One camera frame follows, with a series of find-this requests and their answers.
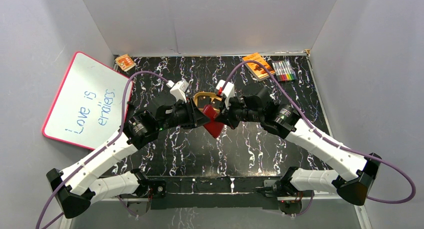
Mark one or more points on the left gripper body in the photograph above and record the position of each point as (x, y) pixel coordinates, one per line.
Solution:
(192, 114)

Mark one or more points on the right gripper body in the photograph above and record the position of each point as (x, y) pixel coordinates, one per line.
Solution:
(234, 113)

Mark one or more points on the red card holder wallet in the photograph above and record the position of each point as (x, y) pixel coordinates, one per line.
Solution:
(213, 127)

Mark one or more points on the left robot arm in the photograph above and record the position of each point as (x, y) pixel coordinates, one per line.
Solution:
(80, 185)

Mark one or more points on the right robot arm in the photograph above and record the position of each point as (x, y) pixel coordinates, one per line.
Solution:
(351, 176)

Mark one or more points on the small orange card box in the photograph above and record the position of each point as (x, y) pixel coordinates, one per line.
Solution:
(125, 62)

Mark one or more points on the tan oval tray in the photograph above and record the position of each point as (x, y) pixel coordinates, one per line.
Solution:
(202, 99)

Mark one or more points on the orange book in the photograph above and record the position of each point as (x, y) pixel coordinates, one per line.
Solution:
(256, 70)

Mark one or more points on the coloured marker pen pack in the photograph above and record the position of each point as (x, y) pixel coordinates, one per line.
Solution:
(284, 71)

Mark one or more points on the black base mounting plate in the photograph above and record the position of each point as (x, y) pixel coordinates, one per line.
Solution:
(212, 191)

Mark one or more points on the pink framed whiteboard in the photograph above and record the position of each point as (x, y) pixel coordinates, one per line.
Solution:
(87, 108)

